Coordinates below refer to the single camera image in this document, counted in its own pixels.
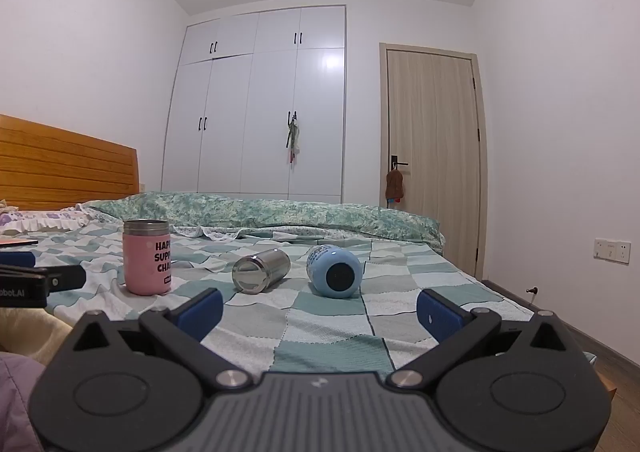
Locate light blue cup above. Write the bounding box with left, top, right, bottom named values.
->
left=305, top=245, right=364, bottom=299

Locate pink cup with black print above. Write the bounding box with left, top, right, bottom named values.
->
left=123, top=219, right=173, bottom=297

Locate beige cloth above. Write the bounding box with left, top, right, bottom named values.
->
left=0, top=306, right=77, bottom=369

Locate brown hanging pouch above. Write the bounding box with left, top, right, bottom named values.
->
left=384, top=169, right=405, bottom=209

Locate purple cloth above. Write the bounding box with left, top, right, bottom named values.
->
left=0, top=351, right=47, bottom=452

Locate white wall socket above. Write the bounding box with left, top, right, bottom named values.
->
left=593, top=237, right=632, bottom=264

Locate light wooden door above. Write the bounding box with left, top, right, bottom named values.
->
left=378, top=42, right=489, bottom=279

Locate green hanging ornament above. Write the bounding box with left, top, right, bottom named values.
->
left=284, top=121, right=301, bottom=165

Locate wooden headboard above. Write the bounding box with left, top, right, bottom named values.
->
left=0, top=114, right=140, bottom=211

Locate purple floral pillow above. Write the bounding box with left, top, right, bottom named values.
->
left=0, top=203, right=96, bottom=233

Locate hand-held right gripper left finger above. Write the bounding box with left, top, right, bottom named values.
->
left=75, top=288, right=253, bottom=390

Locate checked green bedspread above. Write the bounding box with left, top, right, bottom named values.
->
left=0, top=218, right=537, bottom=383

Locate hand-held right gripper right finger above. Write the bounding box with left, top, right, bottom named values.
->
left=389, top=289, right=576, bottom=389

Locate green floral duvet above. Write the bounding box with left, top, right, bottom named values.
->
left=81, top=191, right=446, bottom=255

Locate stainless steel cup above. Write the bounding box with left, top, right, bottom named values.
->
left=232, top=248, right=292, bottom=293

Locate white wardrobe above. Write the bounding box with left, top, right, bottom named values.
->
left=160, top=5, right=347, bottom=199

